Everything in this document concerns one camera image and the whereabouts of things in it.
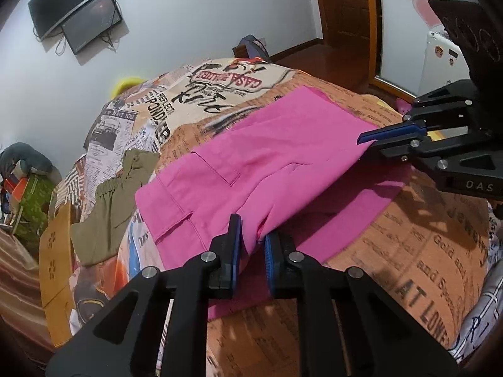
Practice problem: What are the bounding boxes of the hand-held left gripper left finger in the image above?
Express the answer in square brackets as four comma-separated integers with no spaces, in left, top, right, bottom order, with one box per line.
[45,214,242,377]

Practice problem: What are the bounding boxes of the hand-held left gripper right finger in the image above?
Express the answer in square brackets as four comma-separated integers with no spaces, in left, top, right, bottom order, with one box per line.
[264,231,460,377]

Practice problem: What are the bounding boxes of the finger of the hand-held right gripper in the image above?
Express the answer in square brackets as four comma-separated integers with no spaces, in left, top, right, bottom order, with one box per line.
[369,126,498,183]
[357,80,482,145]

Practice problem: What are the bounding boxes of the pink pants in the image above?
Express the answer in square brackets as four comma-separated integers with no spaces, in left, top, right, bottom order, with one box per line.
[135,86,413,320]

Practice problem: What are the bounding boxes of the white appliance with stickers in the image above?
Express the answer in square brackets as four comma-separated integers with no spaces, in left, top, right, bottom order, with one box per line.
[418,30,472,97]

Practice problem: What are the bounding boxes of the newspaper-print blanket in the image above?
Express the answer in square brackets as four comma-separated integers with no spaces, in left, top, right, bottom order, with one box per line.
[49,57,503,377]

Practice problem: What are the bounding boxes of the olive green garment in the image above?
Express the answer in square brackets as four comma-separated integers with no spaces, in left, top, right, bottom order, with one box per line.
[71,148,160,265]

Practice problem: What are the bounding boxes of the brown wooden door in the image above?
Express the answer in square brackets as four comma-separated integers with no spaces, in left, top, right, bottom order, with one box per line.
[312,0,374,48]

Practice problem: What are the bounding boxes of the grey blue backpack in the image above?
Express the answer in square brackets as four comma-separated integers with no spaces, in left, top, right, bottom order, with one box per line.
[240,35,272,63]

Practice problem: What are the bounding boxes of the orange flower-print sheet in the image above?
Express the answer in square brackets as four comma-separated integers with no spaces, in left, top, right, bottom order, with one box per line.
[39,202,75,348]

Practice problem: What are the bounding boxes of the white line-print cloth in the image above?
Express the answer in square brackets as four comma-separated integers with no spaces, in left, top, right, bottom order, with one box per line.
[448,224,503,366]

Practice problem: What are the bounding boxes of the yellow curved headboard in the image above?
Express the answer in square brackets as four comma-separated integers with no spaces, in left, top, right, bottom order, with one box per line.
[111,77,144,97]

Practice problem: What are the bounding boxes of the green patterned bag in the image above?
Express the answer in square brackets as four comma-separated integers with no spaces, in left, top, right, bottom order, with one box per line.
[16,175,56,240]

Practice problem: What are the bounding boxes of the striped brown curtain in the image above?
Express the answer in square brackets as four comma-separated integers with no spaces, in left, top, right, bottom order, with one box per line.
[0,228,56,350]

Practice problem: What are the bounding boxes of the orange box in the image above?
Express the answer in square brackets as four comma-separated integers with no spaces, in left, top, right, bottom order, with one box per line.
[4,177,30,205]

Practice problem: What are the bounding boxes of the small black wall monitor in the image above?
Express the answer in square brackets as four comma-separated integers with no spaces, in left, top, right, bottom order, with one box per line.
[61,0,122,55]

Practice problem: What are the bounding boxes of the large black wall television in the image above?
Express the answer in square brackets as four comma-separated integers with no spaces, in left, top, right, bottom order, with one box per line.
[27,0,131,41]

